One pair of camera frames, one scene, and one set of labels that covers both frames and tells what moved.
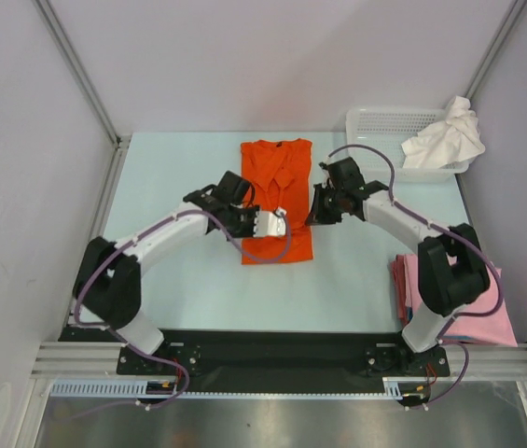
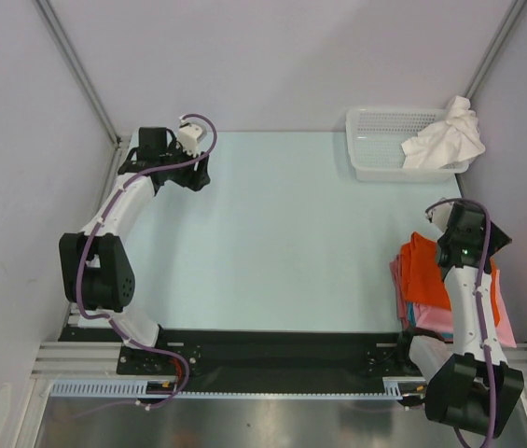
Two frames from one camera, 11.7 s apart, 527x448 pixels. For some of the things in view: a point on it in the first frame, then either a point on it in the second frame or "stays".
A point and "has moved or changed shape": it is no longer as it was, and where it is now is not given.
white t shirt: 446,143 stays
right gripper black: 317,216 → 497,239
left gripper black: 250,231 → 196,179
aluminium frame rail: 90,359 stays
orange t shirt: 276,175 has moved or changed shape
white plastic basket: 391,129 stays
